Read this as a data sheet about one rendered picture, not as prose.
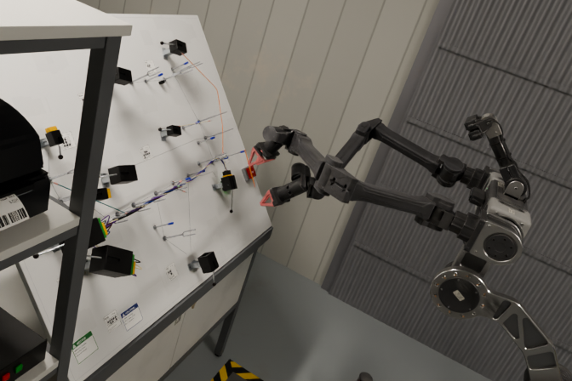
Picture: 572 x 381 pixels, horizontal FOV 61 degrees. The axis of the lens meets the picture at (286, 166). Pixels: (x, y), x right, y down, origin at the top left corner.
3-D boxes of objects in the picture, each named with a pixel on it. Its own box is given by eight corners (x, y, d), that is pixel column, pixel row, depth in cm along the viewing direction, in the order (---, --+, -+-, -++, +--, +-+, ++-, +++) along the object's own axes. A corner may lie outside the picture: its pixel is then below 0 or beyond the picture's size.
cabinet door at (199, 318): (238, 302, 246) (260, 239, 231) (171, 369, 199) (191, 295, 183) (234, 299, 247) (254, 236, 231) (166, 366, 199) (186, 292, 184)
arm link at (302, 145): (334, 198, 145) (348, 165, 142) (316, 193, 143) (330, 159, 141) (299, 156, 185) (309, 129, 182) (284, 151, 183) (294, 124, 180)
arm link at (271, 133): (300, 156, 182) (308, 134, 180) (283, 156, 172) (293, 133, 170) (275, 143, 187) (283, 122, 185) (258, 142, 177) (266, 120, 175)
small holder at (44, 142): (45, 165, 136) (59, 159, 133) (34, 138, 135) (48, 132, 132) (59, 161, 140) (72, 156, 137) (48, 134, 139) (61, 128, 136)
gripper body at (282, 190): (267, 190, 182) (283, 182, 179) (280, 187, 191) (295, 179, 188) (273, 206, 181) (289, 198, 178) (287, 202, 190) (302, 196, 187)
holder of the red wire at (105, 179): (76, 174, 144) (100, 166, 139) (111, 172, 156) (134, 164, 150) (78, 190, 144) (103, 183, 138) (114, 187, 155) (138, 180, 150)
